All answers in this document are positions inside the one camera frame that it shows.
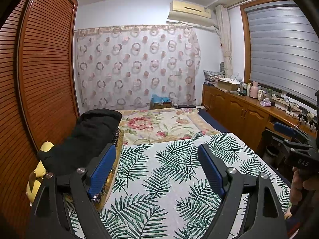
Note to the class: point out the wooden sideboard cabinet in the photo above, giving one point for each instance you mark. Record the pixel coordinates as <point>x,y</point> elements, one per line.
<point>244,116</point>

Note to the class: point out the cream tied side curtain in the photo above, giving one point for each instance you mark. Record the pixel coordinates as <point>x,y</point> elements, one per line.
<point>223,22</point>

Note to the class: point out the folded dark patterned garment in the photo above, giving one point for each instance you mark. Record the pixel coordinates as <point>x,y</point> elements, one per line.
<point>97,198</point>

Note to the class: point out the brown louvered wardrobe door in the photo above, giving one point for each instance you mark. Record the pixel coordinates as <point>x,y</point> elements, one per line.
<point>38,101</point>

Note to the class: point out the floral bed cover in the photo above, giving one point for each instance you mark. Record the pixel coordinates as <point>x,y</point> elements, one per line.
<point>163,125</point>

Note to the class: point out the black t-shirt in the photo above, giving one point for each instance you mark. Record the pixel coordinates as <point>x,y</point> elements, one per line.
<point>93,131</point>

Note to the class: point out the open cardboard box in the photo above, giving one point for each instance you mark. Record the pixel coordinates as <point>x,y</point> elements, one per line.
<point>228,84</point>

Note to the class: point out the pink thermos bottle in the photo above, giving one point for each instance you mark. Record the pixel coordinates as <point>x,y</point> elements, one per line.
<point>253,93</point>

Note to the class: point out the cardboard box blue contents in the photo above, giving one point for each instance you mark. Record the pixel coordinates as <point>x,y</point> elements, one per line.
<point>158,102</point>

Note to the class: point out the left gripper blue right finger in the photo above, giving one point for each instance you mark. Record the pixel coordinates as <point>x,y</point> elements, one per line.
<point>214,169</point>

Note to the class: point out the folded mustard yellow garment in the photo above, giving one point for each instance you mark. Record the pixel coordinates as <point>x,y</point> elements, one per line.
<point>110,180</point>

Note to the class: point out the palm leaf print blanket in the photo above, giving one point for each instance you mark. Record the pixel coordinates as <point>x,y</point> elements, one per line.
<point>161,190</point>

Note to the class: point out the yellow plush pillow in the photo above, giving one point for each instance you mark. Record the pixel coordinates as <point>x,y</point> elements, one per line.
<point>34,181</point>

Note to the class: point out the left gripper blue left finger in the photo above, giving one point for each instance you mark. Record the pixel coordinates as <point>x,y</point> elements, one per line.
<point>99,169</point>

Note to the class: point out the pink tissue pack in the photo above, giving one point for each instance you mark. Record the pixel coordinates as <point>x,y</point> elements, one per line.
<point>265,102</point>

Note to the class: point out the beige wall air conditioner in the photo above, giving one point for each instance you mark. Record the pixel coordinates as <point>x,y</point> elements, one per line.
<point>191,13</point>

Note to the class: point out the grey window roller blind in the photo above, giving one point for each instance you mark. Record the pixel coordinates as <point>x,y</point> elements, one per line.
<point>284,49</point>

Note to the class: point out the circle pattern sheer curtain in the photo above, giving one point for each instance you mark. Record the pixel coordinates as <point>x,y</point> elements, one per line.
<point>123,67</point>

